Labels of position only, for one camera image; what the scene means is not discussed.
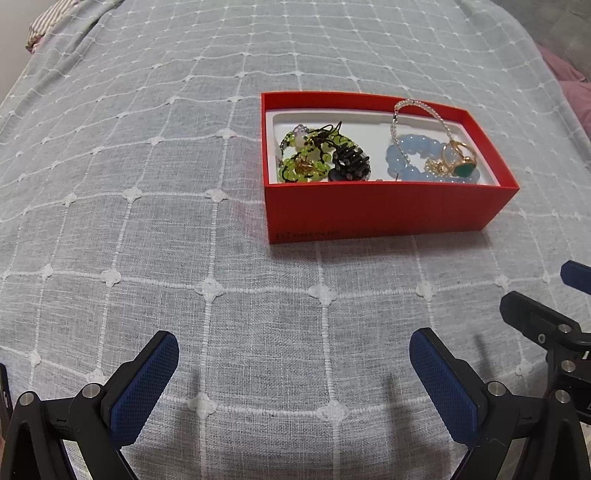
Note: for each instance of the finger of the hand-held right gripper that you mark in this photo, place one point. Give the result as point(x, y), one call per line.
point(531, 316)
point(577, 277)

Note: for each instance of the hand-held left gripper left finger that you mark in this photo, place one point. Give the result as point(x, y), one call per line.
point(143, 383)

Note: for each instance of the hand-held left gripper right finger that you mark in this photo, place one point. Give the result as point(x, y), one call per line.
point(443, 383)

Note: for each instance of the red cardboard box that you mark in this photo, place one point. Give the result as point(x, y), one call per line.
point(383, 212)

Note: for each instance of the black hair clip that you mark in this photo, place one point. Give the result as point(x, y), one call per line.
point(348, 159)

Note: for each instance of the grey grid blanket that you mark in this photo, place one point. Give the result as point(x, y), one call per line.
point(138, 207)

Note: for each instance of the pink cloth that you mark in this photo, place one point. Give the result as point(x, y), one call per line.
point(577, 92)

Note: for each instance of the striped cloth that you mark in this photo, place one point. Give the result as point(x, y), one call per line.
point(48, 23)

